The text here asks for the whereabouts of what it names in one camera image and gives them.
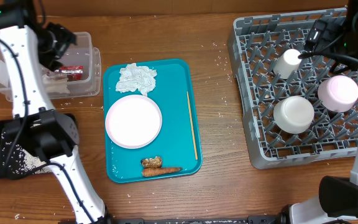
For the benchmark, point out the small white bowl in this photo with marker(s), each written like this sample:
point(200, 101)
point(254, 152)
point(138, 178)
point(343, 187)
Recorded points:
point(293, 115)

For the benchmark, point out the large white plate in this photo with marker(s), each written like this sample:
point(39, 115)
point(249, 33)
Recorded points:
point(133, 121)

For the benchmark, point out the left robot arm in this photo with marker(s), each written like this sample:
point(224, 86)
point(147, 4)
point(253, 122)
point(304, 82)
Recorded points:
point(27, 46)

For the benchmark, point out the black rectangular tray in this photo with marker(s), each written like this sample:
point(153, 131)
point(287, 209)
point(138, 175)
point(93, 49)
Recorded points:
point(15, 173)

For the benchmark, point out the white tissue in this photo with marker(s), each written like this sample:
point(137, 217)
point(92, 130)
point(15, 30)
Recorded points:
point(55, 85)
point(136, 78)

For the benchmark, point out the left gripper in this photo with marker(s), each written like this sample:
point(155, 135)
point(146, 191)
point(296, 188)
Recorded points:
point(51, 61)

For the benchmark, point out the carrot piece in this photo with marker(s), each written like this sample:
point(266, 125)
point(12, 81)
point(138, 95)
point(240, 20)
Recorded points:
point(152, 172)

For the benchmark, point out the white cup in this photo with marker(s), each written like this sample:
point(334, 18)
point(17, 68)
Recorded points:
point(287, 63)

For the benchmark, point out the brown food scrap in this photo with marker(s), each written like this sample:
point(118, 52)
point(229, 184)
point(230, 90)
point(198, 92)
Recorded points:
point(155, 162)

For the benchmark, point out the pile of white rice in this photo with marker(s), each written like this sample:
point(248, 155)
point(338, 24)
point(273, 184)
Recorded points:
point(21, 162)

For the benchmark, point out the teal serving tray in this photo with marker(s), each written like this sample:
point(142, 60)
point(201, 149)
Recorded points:
point(174, 142)

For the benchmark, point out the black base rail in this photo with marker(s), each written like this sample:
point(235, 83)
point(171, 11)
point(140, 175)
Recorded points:
point(253, 219)

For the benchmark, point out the grey dishwasher rack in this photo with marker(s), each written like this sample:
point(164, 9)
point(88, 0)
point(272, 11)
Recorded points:
point(255, 44)

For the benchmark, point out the wooden chopstick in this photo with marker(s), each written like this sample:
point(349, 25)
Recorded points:
point(192, 127)

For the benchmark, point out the clear plastic storage bin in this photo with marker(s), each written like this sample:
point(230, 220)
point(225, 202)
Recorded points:
point(83, 53)

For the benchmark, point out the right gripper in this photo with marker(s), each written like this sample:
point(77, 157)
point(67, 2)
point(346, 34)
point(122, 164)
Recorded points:
point(329, 33)

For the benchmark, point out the red snack wrapper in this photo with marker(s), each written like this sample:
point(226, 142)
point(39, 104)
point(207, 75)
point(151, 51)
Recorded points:
point(72, 73)

